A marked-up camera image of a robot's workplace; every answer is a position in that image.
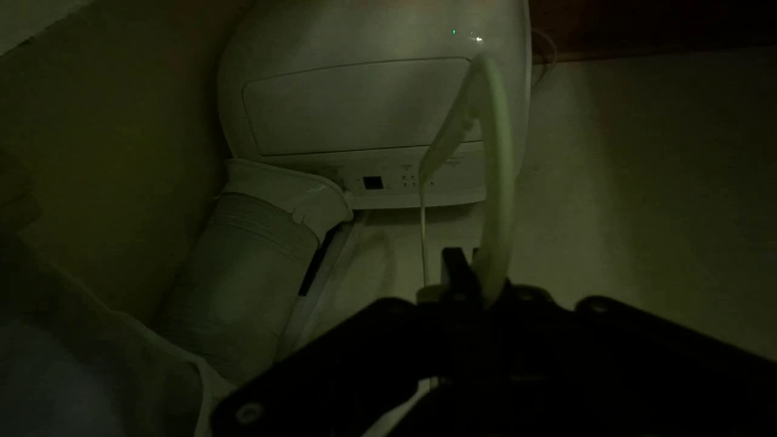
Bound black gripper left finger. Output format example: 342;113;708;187
212;244;489;437

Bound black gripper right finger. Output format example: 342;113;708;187
441;281;777;437

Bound white clothes hanger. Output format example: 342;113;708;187
413;47;522;305

